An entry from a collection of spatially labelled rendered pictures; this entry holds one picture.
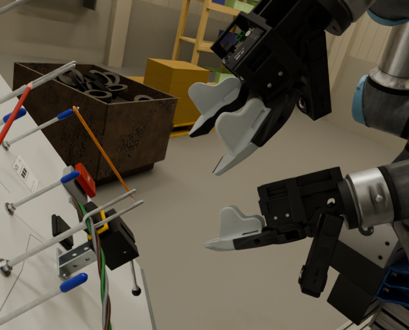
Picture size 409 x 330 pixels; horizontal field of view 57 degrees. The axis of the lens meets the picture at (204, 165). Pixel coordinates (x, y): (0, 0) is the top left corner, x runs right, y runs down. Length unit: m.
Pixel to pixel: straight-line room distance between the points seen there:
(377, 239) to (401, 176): 0.39
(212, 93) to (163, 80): 3.78
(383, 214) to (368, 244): 0.39
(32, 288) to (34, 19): 7.02
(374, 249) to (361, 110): 0.32
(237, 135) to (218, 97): 0.08
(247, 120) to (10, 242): 0.27
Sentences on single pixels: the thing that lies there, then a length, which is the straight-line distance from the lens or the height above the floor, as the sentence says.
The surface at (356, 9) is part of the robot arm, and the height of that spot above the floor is 1.47.
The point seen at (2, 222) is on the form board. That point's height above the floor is 1.19.
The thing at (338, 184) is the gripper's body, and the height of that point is 1.27.
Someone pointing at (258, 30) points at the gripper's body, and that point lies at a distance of 0.40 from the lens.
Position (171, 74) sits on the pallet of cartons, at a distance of 4.15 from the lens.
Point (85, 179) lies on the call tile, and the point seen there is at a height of 1.12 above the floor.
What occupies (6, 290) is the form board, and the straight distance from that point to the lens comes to 0.40.
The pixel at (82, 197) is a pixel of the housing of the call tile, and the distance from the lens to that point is 0.69.
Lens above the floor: 1.43
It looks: 22 degrees down
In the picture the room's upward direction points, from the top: 15 degrees clockwise
